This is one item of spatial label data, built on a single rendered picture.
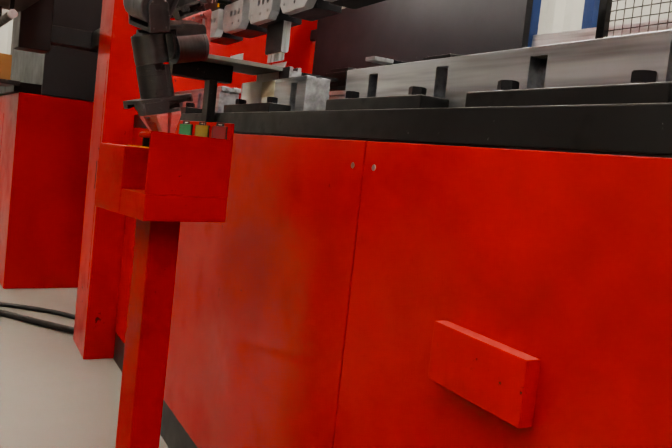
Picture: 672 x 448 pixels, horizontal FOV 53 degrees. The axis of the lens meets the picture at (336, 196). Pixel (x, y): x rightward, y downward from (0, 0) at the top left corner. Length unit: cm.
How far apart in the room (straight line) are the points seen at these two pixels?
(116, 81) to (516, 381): 198
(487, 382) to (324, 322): 40
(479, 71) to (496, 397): 47
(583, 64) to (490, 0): 101
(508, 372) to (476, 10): 131
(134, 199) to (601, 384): 80
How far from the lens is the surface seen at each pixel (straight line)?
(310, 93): 148
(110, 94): 246
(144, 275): 126
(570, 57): 88
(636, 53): 82
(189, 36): 121
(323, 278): 108
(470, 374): 77
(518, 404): 72
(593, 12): 369
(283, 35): 168
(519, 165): 74
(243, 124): 145
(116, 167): 126
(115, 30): 248
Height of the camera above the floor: 80
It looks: 3 degrees down
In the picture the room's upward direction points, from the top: 6 degrees clockwise
